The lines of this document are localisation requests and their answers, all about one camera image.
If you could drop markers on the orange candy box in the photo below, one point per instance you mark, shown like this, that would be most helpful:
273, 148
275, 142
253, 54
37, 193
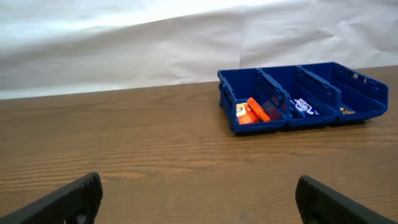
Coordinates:
242, 114
258, 109

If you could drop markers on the blue tray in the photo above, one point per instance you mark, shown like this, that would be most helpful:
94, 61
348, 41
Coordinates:
255, 127

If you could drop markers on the gold candy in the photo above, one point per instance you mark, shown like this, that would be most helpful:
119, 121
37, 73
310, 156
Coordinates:
343, 110
351, 112

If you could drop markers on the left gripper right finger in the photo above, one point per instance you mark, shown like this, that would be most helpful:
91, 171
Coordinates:
326, 205

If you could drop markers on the blue candy pack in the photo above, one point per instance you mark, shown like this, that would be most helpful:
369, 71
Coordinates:
306, 107

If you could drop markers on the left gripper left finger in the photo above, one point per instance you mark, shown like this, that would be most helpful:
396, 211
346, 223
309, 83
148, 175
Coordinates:
62, 205

